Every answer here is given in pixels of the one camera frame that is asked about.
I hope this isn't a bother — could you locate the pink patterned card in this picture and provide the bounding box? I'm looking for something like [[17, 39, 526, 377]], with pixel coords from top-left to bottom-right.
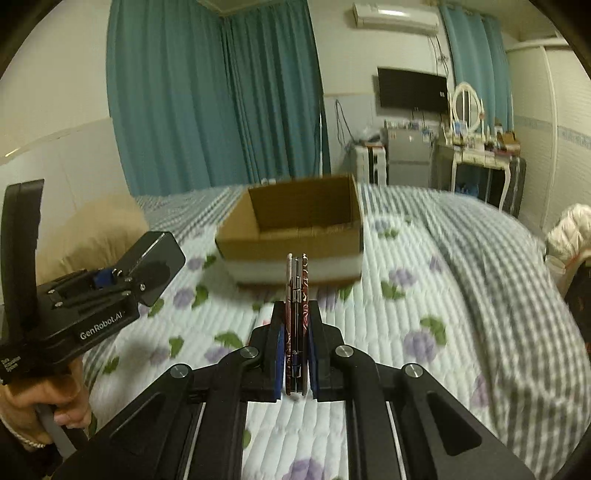
[[284, 253, 310, 395]]

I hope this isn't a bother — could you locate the person left hand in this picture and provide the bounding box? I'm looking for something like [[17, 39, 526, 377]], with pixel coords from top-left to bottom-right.
[[0, 357, 93, 451]]

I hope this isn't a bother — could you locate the tan pillow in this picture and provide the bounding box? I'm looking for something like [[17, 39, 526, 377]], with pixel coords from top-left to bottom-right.
[[36, 195, 148, 285]]

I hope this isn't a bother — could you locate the floral quilted bedspread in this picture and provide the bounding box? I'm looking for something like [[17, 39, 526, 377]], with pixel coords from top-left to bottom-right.
[[85, 215, 492, 479]]

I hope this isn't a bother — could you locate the grey checked blanket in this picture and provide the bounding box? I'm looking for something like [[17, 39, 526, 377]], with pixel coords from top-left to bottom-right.
[[141, 186, 590, 479]]

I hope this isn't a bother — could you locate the brown cardboard box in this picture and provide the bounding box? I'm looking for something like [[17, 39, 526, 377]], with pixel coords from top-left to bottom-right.
[[215, 175, 363, 286]]

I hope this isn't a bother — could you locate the white puffy jacket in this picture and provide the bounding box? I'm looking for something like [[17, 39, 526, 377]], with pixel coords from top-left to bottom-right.
[[545, 204, 591, 274]]

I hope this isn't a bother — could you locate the silver mini fridge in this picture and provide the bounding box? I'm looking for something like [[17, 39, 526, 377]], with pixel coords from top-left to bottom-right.
[[387, 128, 433, 188]]

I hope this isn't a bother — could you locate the large teal curtain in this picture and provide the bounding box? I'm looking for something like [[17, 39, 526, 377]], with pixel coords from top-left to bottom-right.
[[106, 1, 331, 195]]

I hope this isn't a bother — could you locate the white dressing table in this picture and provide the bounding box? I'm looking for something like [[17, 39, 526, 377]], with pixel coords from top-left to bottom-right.
[[432, 144, 527, 217]]

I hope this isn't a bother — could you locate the oval vanity mirror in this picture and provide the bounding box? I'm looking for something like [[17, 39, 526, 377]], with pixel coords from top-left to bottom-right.
[[450, 82, 485, 138]]

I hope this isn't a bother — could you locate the white louvred wardrobe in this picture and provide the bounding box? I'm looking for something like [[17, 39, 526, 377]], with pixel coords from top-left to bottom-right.
[[507, 38, 590, 235]]

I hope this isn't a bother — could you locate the narrow teal curtain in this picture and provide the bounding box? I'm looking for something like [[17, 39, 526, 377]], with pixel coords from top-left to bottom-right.
[[439, 3, 514, 131]]

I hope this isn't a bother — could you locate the white air conditioner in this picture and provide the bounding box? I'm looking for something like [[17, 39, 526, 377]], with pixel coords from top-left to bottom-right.
[[352, 3, 440, 36]]

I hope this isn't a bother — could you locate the black wall television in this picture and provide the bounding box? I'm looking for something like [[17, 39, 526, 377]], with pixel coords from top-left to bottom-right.
[[378, 67, 449, 114]]

